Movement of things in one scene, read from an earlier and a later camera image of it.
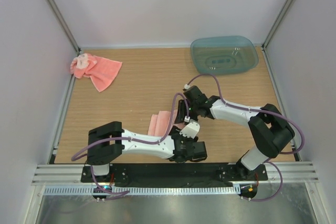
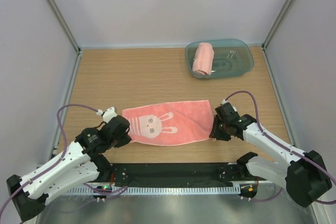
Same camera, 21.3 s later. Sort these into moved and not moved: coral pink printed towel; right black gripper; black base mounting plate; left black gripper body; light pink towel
Moved: coral pink printed towel; light pink towel; left black gripper body; right black gripper
Not moved: black base mounting plate
